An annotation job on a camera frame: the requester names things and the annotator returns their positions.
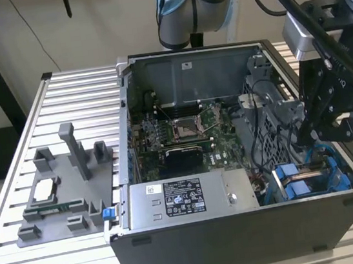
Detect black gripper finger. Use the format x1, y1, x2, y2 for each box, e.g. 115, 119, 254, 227
319, 112, 353, 147
291, 95, 334, 148

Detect blue disk wire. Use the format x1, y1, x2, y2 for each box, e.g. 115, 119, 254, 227
305, 140, 339, 167

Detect hard disk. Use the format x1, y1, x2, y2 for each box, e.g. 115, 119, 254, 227
285, 174, 353, 200
271, 154, 343, 188

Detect grey disk bay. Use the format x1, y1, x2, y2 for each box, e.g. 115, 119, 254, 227
226, 64, 348, 205

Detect black RAM slot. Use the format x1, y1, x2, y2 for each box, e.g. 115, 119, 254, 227
152, 99, 203, 120

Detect green motherboard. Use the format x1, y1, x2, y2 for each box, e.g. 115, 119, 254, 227
128, 95, 254, 185

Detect metal socket cover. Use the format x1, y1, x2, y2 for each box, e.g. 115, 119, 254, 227
196, 103, 226, 134

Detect silver power supply unit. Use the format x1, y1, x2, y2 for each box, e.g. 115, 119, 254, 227
123, 165, 262, 228

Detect CPU socket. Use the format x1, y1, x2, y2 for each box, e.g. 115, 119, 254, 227
170, 114, 205, 141

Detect black graphics card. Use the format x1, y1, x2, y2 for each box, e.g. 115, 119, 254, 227
162, 143, 207, 177

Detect thin locking lever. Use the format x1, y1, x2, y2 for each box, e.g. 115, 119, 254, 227
156, 104, 173, 123

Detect dark grey PC case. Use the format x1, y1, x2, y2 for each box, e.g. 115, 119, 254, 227
81, 25, 353, 264

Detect blue case latch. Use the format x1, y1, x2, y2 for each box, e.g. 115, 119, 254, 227
101, 206, 117, 221

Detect grey parts rack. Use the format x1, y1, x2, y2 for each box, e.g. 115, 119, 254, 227
2, 116, 128, 250

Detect green RAM stick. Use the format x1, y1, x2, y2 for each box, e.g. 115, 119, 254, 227
38, 198, 88, 216

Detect black antenna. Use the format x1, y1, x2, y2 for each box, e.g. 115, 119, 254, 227
60, 0, 74, 20

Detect silver CPU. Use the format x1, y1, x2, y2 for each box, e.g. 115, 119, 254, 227
30, 178, 59, 203

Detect thick black gripper cable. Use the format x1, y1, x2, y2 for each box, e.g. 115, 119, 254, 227
258, 0, 353, 90

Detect black wire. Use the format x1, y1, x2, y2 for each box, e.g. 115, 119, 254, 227
242, 78, 286, 174

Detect black wrist mount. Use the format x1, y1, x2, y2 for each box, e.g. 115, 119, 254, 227
297, 0, 353, 70

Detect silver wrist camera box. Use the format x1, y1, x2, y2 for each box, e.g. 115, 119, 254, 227
279, 8, 325, 63

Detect thin black wall cable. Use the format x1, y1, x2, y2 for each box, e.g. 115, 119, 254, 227
8, 0, 63, 78

